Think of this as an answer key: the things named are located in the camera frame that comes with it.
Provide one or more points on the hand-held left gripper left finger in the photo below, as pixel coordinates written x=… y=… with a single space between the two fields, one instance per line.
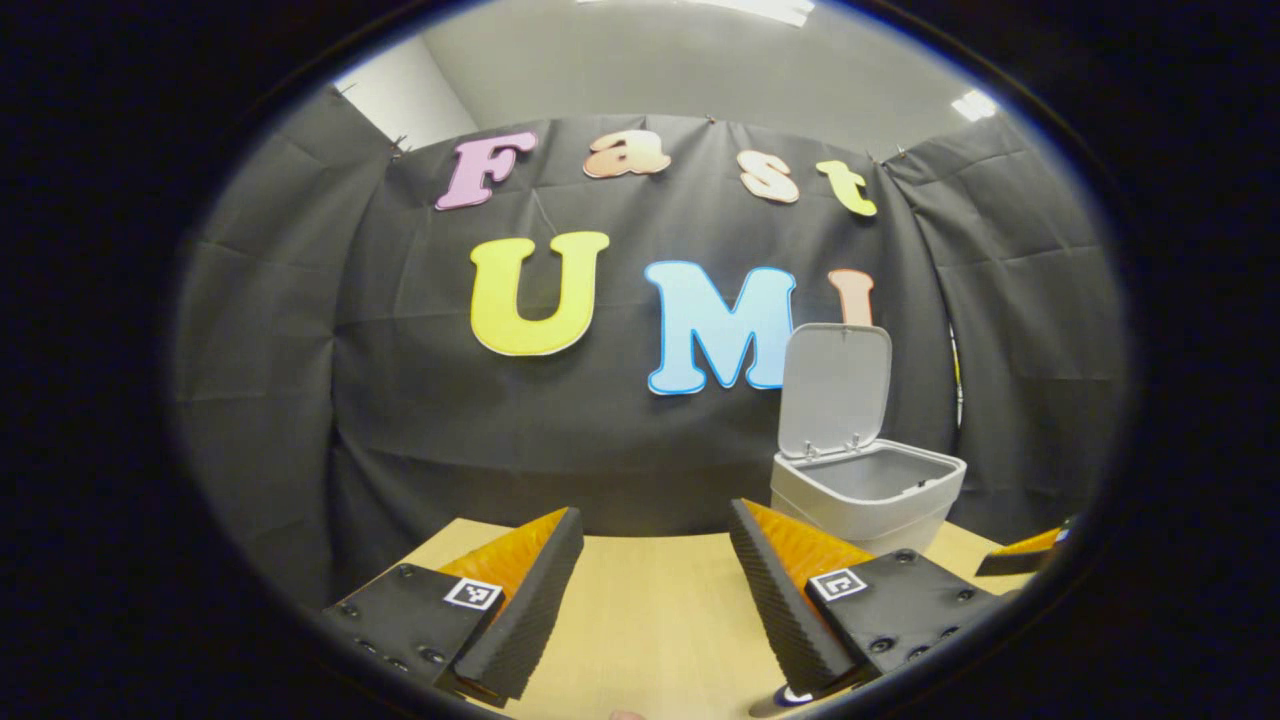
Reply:
x=525 y=620

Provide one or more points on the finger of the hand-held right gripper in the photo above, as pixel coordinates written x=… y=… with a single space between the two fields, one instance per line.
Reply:
x=1020 y=553

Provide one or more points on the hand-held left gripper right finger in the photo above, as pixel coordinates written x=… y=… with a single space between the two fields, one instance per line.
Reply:
x=780 y=620

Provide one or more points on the blue pop can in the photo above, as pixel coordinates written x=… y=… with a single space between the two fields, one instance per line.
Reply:
x=792 y=697

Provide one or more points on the white desktop garbage bin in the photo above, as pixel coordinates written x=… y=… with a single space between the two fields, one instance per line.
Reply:
x=860 y=500

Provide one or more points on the wooden desktop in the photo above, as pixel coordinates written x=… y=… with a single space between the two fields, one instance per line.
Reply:
x=650 y=600

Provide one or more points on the black backdrop cloth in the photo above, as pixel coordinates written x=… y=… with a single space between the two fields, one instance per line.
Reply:
x=330 y=380

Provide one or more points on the small ceiling light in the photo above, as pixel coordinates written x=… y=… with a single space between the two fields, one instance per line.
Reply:
x=974 y=104

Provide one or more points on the long ceiling light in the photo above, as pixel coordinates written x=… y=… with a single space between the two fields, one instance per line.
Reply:
x=760 y=8

